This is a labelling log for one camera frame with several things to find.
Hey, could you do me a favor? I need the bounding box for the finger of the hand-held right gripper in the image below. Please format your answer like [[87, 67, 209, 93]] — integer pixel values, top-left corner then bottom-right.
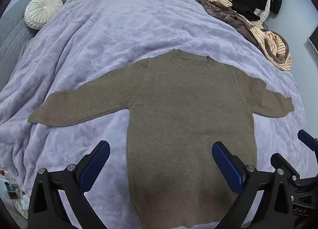
[[270, 153, 302, 187], [297, 130, 318, 151]]

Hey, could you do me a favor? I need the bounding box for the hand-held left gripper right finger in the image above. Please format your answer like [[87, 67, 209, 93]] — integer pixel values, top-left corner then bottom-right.
[[212, 142, 295, 229]]

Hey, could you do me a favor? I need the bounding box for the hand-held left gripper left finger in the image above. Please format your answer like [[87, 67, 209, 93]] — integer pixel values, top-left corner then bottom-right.
[[27, 140, 111, 229]]

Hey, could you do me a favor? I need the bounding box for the olive brown knit sweater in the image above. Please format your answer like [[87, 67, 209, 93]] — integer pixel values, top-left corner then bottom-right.
[[27, 49, 295, 229]]

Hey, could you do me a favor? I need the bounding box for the floor clutter of small boxes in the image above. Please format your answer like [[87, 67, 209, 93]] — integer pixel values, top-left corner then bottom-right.
[[0, 166, 30, 220]]

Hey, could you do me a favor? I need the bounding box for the dark flat monitor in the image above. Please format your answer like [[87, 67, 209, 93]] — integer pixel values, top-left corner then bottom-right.
[[307, 23, 318, 53]]

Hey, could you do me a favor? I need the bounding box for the brown fleece striped garment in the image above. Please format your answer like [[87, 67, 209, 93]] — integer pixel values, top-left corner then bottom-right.
[[195, 0, 293, 72]]

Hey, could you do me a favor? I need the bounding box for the lavender fleece blanket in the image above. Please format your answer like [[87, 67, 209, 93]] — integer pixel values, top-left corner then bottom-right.
[[0, 0, 310, 229]]

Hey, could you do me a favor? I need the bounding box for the grey quilted headboard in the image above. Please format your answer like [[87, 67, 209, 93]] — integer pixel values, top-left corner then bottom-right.
[[0, 0, 74, 90]]

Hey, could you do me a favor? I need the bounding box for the round white pleated cushion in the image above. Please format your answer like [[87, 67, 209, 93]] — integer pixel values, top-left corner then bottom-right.
[[24, 0, 64, 30]]

